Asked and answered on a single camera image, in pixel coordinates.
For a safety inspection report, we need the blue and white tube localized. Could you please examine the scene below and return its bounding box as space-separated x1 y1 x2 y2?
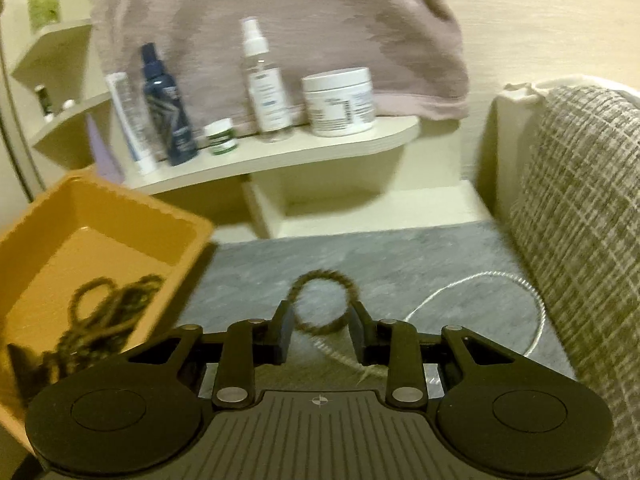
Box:
105 72 158 176

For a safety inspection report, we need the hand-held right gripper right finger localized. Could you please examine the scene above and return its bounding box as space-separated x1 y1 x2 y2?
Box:
347 301 521 407

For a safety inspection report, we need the upright black tube white cap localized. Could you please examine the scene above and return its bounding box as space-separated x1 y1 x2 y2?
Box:
34 85 55 121

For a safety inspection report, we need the white cord loop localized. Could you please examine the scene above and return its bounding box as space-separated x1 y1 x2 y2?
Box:
312 270 546 381

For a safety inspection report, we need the dark bead necklace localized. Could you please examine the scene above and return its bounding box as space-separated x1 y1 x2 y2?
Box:
55 272 166 361

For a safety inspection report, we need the white curved frame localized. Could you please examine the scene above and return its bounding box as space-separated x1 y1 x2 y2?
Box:
0 35 48 196

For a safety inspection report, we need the small green jar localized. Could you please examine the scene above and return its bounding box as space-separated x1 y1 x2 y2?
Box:
204 117 238 157

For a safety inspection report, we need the checkered woven cushion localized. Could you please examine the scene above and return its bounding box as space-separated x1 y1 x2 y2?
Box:
507 85 640 480

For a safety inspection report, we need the purple tube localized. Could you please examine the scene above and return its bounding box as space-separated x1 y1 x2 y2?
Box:
85 112 126 183

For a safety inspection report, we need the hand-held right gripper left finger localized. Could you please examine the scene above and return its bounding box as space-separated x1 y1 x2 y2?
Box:
120 300 296 409

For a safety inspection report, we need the orange plastic tray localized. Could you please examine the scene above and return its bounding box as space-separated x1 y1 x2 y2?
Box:
0 170 216 441

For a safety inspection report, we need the brown hair tie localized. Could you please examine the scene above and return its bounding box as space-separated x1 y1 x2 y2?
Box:
287 269 353 335

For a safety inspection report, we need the mauve hanging towel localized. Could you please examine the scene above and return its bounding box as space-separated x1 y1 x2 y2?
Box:
82 0 471 126

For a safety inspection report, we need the dark blue bottle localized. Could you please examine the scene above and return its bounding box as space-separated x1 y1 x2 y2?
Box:
140 42 198 167

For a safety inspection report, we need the clear spray bottle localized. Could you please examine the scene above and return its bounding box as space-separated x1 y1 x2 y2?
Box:
240 17 296 143

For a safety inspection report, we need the white wooden shelf unit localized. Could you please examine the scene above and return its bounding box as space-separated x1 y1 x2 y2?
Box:
10 19 491 241

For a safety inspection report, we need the white cream jar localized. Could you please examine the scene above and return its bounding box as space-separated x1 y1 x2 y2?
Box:
301 67 377 137

